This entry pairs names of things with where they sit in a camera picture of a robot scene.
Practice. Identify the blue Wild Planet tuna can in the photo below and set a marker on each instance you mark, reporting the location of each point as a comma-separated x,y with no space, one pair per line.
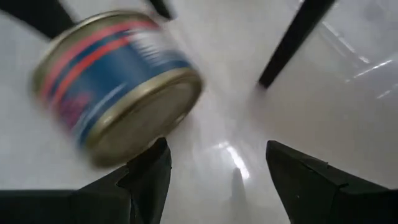
118,84

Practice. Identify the wooden shelf black metal frame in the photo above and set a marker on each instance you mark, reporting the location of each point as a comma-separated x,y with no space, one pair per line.
295,40

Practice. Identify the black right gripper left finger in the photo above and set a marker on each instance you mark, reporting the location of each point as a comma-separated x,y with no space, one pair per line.
143,186

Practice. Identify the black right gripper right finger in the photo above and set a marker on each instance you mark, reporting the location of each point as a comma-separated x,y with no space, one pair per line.
311,193

